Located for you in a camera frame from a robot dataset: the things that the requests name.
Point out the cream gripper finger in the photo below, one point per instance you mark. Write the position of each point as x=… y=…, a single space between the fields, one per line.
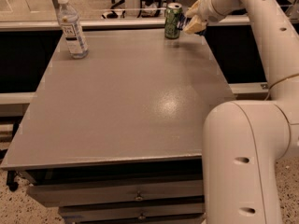
x=193 y=9
x=194 y=25

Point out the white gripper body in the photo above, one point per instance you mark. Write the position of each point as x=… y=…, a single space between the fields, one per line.
x=209 y=6

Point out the blue rxbar blueberry wrapper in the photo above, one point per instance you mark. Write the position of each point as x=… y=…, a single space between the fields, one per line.
x=182 y=22

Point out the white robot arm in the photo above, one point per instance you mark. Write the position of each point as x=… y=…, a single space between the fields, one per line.
x=242 y=140

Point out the green soda can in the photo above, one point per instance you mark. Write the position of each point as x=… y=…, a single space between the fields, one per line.
x=172 y=14

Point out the grey metal railing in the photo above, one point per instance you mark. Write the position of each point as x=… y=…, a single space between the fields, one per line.
x=109 y=24

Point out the clear plastic water bottle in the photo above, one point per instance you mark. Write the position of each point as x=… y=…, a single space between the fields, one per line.
x=68 y=19

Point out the grey upper drawer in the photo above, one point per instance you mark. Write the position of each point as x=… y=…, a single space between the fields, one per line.
x=97 y=192

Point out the grey drawer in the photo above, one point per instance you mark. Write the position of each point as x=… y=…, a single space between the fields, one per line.
x=97 y=192
x=134 y=211

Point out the grey lower drawer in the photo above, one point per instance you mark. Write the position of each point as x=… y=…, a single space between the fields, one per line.
x=134 y=211

